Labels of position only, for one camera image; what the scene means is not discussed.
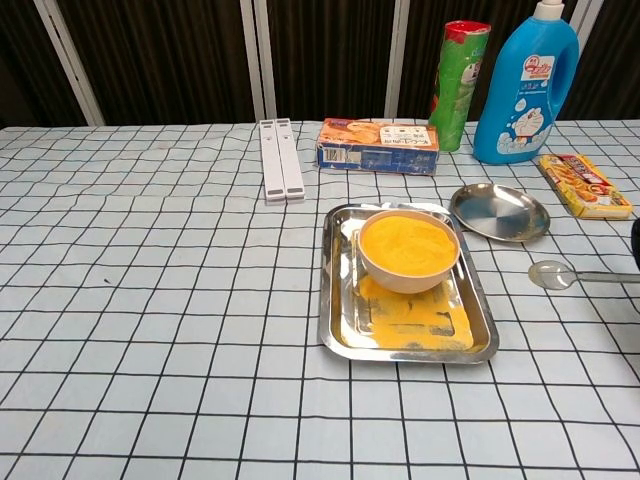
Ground small metal spoon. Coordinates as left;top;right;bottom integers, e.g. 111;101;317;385
528;260;626;291

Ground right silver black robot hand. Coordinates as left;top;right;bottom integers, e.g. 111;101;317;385
619;215;640;285

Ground dark folding screen white frame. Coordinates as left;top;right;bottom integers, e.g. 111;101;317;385
0;0;640;129

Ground orange blue food box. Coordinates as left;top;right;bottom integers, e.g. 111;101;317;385
314;117;441;176

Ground blue checked tablecloth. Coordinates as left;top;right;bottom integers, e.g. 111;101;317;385
0;119;640;480

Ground yellow curry box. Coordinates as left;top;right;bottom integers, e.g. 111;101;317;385
537;153;634;220

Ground white folded flat stand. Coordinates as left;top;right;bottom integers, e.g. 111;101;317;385
258;117;306;204

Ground round steel plate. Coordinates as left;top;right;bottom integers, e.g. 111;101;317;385
448;182;551;244

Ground rectangular steel tray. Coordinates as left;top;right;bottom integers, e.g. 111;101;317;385
317;202;501;366

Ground green chips can red lid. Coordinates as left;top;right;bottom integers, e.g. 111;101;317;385
428;20;492;153

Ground blue detergent pump bottle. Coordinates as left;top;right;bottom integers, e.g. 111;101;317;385
472;0;581;165

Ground bowl of yellow powder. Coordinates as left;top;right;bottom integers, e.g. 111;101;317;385
357;209;461;295

